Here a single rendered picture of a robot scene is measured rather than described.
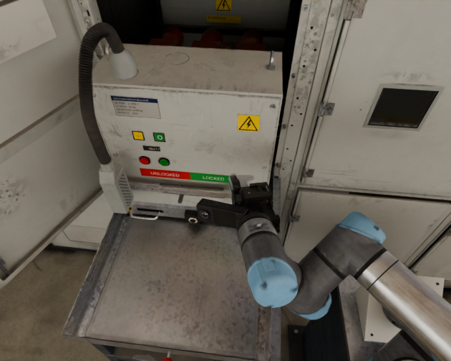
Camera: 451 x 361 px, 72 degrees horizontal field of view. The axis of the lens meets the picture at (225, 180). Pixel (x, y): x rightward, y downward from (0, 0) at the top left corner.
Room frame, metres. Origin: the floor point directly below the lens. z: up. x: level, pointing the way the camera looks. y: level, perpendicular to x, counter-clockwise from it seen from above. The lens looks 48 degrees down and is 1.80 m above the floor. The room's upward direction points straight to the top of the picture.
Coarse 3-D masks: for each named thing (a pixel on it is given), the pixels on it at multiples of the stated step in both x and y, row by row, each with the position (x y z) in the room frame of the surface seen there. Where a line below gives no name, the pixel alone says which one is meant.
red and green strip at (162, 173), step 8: (144, 168) 0.67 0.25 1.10; (152, 176) 0.67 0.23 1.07; (160, 176) 0.67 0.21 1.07; (168, 176) 0.66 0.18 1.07; (176, 176) 0.66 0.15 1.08; (184, 176) 0.66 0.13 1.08; (192, 176) 0.65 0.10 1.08; (200, 176) 0.65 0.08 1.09; (208, 176) 0.65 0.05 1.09; (216, 176) 0.65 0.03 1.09; (224, 176) 0.64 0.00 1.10
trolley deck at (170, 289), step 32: (128, 224) 0.63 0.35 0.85; (160, 224) 0.63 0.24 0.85; (192, 224) 0.63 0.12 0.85; (128, 256) 0.51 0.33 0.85; (160, 256) 0.51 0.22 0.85; (192, 256) 0.51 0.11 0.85; (224, 256) 0.51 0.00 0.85; (128, 288) 0.40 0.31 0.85; (160, 288) 0.40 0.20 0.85; (192, 288) 0.40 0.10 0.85; (224, 288) 0.40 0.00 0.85; (96, 320) 0.30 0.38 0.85; (128, 320) 0.30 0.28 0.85; (160, 320) 0.30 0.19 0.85; (192, 320) 0.30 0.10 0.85; (224, 320) 0.30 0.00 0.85; (256, 320) 0.30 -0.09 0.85; (192, 352) 0.22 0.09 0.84; (224, 352) 0.21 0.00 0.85
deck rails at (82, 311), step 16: (272, 176) 0.85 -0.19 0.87; (272, 192) 0.76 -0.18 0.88; (112, 224) 0.60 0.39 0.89; (112, 240) 0.57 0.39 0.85; (96, 256) 0.47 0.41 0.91; (112, 256) 0.50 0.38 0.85; (96, 272) 0.44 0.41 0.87; (96, 288) 0.39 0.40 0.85; (80, 304) 0.33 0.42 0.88; (96, 304) 0.34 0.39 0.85; (80, 320) 0.30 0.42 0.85; (80, 336) 0.26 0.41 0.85; (256, 352) 0.21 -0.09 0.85
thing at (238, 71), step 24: (144, 48) 0.87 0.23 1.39; (168, 48) 0.87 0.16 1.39; (192, 48) 0.87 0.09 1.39; (96, 72) 0.74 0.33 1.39; (144, 72) 0.74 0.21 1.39; (168, 72) 0.74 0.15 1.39; (192, 72) 0.74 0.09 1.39; (216, 72) 0.74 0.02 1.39; (240, 72) 0.74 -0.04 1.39; (264, 72) 0.74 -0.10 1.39
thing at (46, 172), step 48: (0, 0) 0.79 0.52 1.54; (48, 0) 0.89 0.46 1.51; (0, 48) 0.72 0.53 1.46; (48, 48) 0.85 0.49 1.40; (0, 96) 0.69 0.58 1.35; (48, 96) 0.79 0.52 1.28; (0, 144) 0.63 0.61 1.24; (48, 144) 0.73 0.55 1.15; (0, 192) 0.57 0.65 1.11; (48, 192) 0.66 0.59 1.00; (96, 192) 0.79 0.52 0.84; (0, 240) 0.49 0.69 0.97; (48, 240) 0.56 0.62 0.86; (0, 288) 0.40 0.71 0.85
